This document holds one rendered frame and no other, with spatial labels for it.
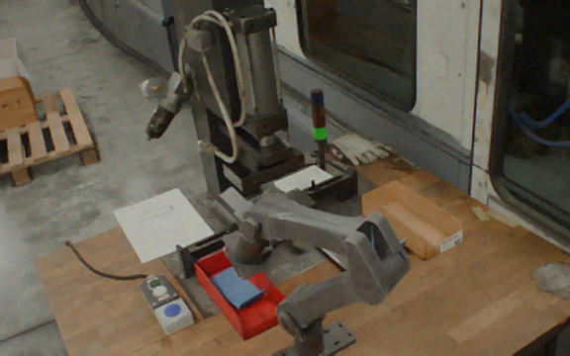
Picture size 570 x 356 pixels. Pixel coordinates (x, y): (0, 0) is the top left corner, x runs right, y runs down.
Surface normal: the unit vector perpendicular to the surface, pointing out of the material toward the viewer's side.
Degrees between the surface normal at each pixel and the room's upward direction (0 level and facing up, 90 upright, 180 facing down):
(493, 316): 0
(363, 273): 90
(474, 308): 0
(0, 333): 0
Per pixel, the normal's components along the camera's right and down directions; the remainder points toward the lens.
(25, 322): -0.11, -0.85
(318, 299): -0.65, 0.42
